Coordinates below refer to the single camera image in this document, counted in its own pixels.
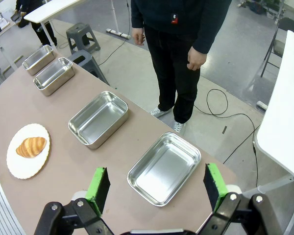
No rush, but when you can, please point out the person's right hand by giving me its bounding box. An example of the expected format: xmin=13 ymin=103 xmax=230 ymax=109
xmin=131 ymin=26 xmax=146 ymax=47

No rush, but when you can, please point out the background person in black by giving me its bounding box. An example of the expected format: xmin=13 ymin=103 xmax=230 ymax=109
xmin=14 ymin=0 xmax=58 ymax=47

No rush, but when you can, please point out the white power strip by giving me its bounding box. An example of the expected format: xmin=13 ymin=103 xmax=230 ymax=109
xmin=256 ymin=100 xmax=269 ymax=111

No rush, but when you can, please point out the rectangular steel container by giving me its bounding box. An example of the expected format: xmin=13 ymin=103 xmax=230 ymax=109
xmin=68 ymin=91 xmax=129 ymax=150
xmin=33 ymin=57 xmax=75 ymax=96
xmin=126 ymin=132 xmax=202 ymax=208
xmin=22 ymin=44 xmax=56 ymax=76

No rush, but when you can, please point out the white round plate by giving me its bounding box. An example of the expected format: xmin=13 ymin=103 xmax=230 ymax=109
xmin=6 ymin=123 xmax=50 ymax=180

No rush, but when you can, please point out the large white table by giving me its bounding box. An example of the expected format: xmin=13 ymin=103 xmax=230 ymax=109
xmin=242 ymin=30 xmax=294 ymax=235

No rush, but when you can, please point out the golden croissant bread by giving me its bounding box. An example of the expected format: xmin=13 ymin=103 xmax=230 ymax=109
xmin=15 ymin=137 xmax=48 ymax=159

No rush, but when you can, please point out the black floor cable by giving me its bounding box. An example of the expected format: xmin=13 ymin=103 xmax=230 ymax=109
xmin=193 ymin=88 xmax=260 ymax=188

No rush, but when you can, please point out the black folding chair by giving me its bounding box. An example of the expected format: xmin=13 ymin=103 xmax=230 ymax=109
xmin=260 ymin=17 xmax=294 ymax=78

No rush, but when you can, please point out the white desk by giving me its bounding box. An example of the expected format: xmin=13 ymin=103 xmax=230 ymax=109
xmin=24 ymin=0 xmax=132 ymax=47

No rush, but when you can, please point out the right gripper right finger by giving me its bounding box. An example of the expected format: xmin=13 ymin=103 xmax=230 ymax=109
xmin=197 ymin=163 xmax=284 ymax=235

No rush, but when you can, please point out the ribbed grey cover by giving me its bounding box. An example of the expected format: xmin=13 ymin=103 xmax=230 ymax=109
xmin=0 ymin=156 xmax=26 ymax=235

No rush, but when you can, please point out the person's left grey sneaker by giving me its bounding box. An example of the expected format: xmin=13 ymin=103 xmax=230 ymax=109
xmin=173 ymin=120 xmax=186 ymax=135

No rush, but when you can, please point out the person's left hand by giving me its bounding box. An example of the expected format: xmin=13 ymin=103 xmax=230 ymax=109
xmin=187 ymin=46 xmax=208 ymax=71

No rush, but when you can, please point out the person in black clothes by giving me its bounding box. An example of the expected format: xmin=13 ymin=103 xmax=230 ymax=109
xmin=130 ymin=0 xmax=233 ymax=124

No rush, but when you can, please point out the person's right forearm black sleeve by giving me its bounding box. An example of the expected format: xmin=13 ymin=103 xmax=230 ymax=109
xmin=130 ymin=0 xmax=146 ymax=29

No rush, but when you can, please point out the person's left forearm black sleeve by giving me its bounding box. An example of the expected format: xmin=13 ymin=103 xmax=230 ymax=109
xmin=192 ymin=12 xmax=230 ymax=55

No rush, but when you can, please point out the person's grey sneaker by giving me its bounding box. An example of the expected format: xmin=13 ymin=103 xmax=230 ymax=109
xmin=173 ymin=120 xmax=186 ymax=135
xmin=149 ymin=106 xmax=172 ymax=118

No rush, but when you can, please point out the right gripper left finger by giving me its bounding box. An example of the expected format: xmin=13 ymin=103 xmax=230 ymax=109
xmin=33 ymin=167 xmax=115 ymax=235

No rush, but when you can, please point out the person's right grey sneaker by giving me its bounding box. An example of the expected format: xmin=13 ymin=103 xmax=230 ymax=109
xmin=149 ymin=106 xmax=172 ymax=118

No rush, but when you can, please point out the grey plastic stool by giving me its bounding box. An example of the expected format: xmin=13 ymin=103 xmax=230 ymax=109
xmin=67 ymin=49 xmax=110 ymax=86
xmin=66 ymin=22 xmax=101 ymax=55

